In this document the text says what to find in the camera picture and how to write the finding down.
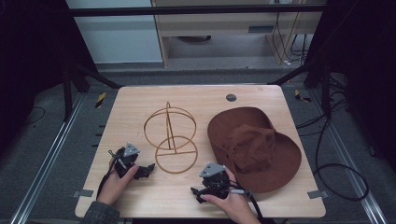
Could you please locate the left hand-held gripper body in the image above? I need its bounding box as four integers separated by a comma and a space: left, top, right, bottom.
113, 142, 141, 179

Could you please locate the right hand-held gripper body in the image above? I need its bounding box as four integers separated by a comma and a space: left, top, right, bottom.
199, 161, 233, 201

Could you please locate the gold wire hat stand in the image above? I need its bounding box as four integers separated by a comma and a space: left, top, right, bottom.
143, 101, 199, 175

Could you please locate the brown wide-brim hat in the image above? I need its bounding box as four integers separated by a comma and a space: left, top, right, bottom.
206, 105, 304, 194

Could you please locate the person's right hand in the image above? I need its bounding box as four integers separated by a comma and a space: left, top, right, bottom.
200, 167, 252, 222

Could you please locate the person's left hand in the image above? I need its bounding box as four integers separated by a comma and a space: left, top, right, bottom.
96, 157, 140, 206

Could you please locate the grey tape piece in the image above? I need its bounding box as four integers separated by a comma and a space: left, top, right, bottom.
306, 189, 330, 200
72, 189, 94, 199

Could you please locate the yellow black striped tape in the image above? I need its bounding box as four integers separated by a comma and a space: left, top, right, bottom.
293, 89, 313, 104
94, 91, 107, 109

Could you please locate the black metal stand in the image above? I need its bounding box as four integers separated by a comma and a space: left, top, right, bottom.
266, 58, 333, 119
61, 59, 123, 123

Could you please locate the white cabinet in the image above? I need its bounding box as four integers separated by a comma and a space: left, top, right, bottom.
65, 0, 163, 65

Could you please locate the black curtain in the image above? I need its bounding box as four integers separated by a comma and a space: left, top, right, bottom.
0, 0, 96, 153
304, 0, 396, 174

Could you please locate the light wooden desk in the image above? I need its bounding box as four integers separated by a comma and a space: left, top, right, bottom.
150, 0, 328, 68

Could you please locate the black metal crossbar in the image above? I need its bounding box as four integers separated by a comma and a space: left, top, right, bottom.
65, 4, 329, 18

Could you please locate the left hand-held gripper black cable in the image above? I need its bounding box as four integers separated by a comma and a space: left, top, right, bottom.
95, 149, 119, 200

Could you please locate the hand-held gripper black cable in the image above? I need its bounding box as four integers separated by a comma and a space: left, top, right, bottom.
95, 149, 119, 200
228, 188, 266, 224

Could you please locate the right hand-held gripper black cable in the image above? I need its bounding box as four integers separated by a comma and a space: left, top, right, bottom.
228, 188, 266, 224

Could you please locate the aluminium floor rail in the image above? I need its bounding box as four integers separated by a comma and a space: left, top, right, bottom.
310, 89, 389, 224
8, 92, 86, 224

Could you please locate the thin black floor cable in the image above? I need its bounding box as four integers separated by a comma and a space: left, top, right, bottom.
21, 105, 47, 127

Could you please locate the black looped floor cable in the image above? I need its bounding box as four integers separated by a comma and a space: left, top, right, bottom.
294, 74, 371, 203

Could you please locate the hanging cables bundle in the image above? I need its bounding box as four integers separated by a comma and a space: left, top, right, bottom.
270, 11, 310, 67

